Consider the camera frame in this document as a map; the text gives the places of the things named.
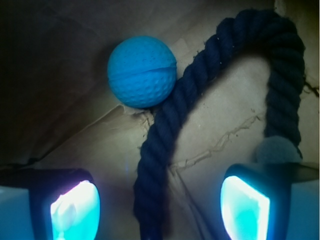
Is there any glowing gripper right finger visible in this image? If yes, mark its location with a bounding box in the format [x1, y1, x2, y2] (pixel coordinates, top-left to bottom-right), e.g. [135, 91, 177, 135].
[220, 163, 320, 240]

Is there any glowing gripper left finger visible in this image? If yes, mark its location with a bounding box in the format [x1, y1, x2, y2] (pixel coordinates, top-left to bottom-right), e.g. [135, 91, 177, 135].
[0, 168, 101, 240]

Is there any dark blue twisted rope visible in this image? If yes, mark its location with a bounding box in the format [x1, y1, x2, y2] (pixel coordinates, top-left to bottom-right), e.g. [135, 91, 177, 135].
[132, 8, 306, 240]

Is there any grey plush mouse toy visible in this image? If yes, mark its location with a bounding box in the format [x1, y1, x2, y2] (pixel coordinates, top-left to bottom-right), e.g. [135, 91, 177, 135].
[255, 136, 302, 164]

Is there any brown paper lined bin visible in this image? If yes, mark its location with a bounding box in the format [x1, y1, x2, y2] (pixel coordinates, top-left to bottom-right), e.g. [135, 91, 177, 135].
[0, 0, 320, 240]

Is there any blue dimpled foam ball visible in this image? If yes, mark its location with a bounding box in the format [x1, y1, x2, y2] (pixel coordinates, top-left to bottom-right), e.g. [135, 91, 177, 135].
[107, 36, 177, 109]

